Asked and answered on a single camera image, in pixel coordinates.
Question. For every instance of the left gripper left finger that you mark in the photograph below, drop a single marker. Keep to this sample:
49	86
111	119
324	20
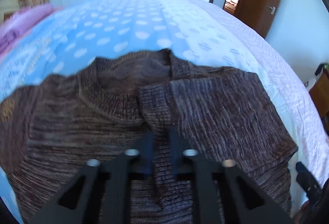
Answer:
100	192

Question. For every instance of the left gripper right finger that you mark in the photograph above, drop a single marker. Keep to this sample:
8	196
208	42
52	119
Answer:
221	192

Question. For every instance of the brown knitted sweater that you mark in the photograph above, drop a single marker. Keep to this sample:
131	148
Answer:
49	131

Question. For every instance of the clothes pile on cabinet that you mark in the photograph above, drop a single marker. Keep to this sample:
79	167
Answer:
323	68

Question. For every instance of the wooden bedside cabinet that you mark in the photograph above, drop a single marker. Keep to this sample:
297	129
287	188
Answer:
319	95

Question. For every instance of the blue polka dot blanket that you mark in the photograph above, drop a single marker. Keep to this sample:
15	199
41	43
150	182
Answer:
69	40

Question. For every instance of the folded pink quilt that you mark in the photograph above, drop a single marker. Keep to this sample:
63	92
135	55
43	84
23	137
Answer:
21	23

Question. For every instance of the cream wooden headboard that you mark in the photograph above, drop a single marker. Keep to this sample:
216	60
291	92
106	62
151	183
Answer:
7	8

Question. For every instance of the silver door handle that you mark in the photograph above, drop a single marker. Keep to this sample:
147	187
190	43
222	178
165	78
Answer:
272	9

